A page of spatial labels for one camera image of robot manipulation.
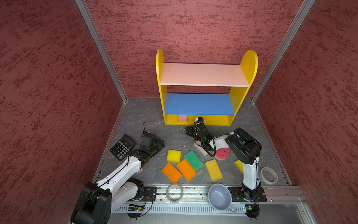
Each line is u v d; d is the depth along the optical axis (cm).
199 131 76
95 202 39
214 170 82
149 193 75
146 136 67
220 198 73
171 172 82
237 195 74
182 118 103
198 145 86
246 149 55
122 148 90
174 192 76
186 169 83
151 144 68
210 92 120
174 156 87
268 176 81
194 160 85
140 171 81
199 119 90
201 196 76
